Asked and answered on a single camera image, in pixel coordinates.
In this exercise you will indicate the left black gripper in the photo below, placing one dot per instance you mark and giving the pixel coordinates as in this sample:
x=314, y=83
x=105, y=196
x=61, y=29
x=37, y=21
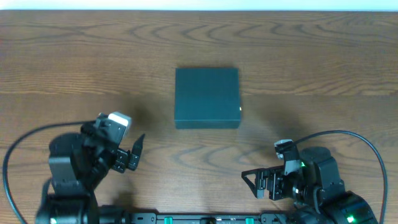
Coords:
x=123, y=158

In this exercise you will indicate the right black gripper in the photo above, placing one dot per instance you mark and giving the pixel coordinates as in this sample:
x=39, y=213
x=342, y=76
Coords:
x=263, y=182

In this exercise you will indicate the dark green box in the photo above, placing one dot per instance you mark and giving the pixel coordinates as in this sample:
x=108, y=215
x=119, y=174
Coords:
x=207, y=98

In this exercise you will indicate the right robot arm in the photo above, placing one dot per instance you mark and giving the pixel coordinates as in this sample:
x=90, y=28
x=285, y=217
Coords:
x=312, y=180

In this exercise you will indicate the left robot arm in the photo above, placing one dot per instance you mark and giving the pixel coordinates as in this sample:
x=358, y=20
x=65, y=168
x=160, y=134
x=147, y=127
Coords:
x=79, y=162

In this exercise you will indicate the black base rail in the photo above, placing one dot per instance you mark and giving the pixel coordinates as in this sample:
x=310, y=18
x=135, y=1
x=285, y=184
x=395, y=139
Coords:
x=152, y=218

